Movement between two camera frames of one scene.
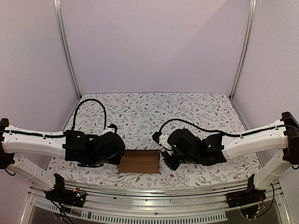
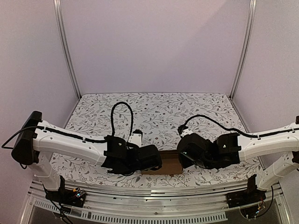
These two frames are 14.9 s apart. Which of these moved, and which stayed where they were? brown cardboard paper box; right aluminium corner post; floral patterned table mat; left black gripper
Moved: left black gripper; brown cardboard paper box
Stayed: right aluminium corner post; floral patterned table mat
